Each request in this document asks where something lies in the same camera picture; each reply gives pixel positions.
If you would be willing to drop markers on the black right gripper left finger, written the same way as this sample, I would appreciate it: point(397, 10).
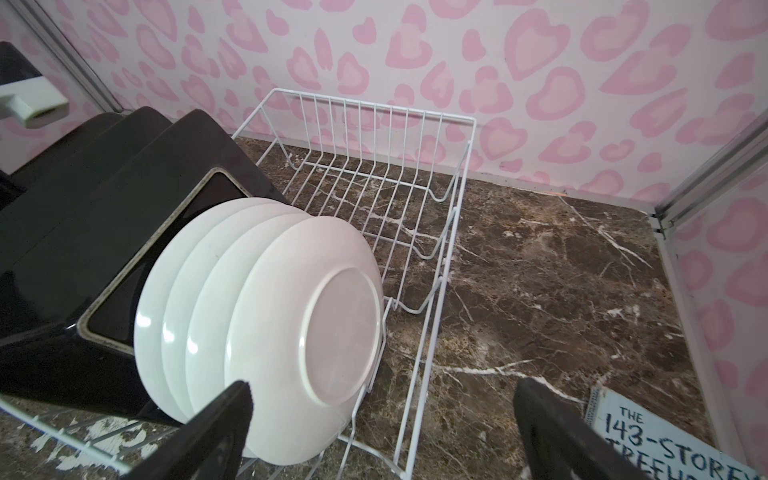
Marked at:
point(210, 446)

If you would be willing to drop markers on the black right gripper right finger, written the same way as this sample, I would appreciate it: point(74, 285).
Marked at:
point(558, 444)

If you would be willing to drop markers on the black square plate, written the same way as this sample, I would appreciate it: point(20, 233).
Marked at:
point(68, 306)
point(14, 185)

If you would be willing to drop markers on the floral square plate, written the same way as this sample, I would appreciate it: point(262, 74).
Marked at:
point(29, 218)

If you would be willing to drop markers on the white round plate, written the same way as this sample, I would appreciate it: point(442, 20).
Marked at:
point(176, 320)
point(230, 252)
point(304, 335)
point(148, 325)

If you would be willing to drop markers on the The 143-Storey Treehouse book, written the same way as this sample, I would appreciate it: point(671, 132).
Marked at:
point(655, 446)

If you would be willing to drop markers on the white round plate nearest front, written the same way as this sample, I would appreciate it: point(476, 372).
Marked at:
point(304, 335)

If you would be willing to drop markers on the white wire dish rack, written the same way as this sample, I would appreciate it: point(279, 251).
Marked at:
point(386, 171)

